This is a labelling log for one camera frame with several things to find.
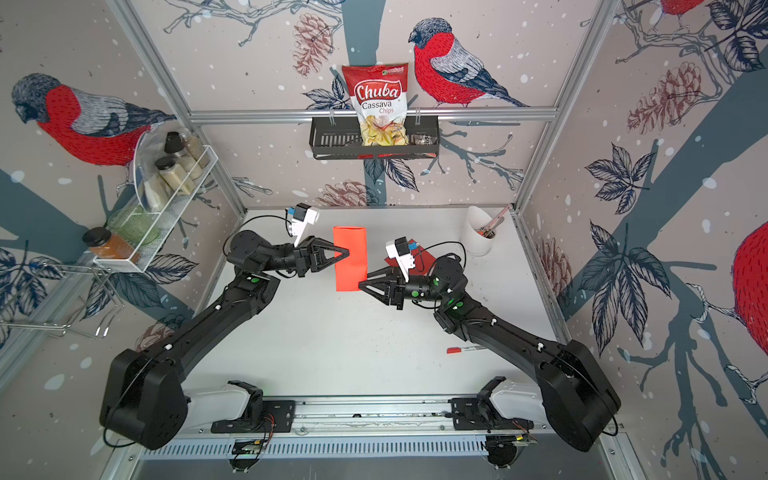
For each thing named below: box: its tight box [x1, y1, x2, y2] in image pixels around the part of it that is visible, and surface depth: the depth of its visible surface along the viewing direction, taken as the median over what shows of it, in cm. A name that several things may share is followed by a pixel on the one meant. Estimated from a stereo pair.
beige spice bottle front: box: [154, 156, 196, 195], surface depth 78 cm
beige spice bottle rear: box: [164, 131, 211, 169], surface depth 85 cm
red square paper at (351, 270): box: [333, 226, 368, 292], surface depth 64 cm
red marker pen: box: [446, 346, 486, 354], surface depth 85 cm
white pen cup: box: [460, 206, 496, 257], surface depth 102 cm
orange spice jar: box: [82, 227, 141, 263], surface depth 63 cm
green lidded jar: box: [108, 205, 160, 245], surface depth 71 cm
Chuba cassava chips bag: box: [341, 63, 410, 146], surface depth 83 cm
